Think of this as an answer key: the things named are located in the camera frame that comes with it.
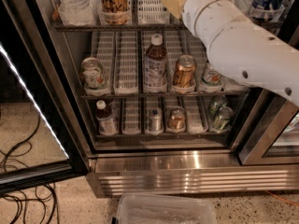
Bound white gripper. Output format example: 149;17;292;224
158;0;235;39

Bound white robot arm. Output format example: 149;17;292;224
160;0;299;105

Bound gold can middle shelf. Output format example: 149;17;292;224
172;55;196;93

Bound white green can right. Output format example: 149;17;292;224
200;63;223;92

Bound white green can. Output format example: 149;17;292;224
200;63;223;92
81;57;107;96

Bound green can bottom rear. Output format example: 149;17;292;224
208;95;228;118

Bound white green can left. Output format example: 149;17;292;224
81;57;107;96

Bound copper can bottom shelf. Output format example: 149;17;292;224
167;106;186;132

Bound stainless steel display fridge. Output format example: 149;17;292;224
51;0;299;197

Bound silver can bottom shelf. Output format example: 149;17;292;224
149;107;163;134

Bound closed right fridge door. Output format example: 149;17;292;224
239;96;299;165

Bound open glass fridge door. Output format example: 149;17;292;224
0;0;89;194

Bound brown tea bottle middle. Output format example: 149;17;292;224
144;34;166;93

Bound brown tea bottle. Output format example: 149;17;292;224
95;100;118;135
144;34;166;93

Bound clear water bottle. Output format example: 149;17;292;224
58;0;94;26

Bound brown tea bottle bottom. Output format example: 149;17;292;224
95;100;118;135

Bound clear plastic bin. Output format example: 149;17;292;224
111;194;218;224

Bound orange cable on floor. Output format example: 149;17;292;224
264;189;299;207

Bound black cables on floor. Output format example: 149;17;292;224
0;115;60;224

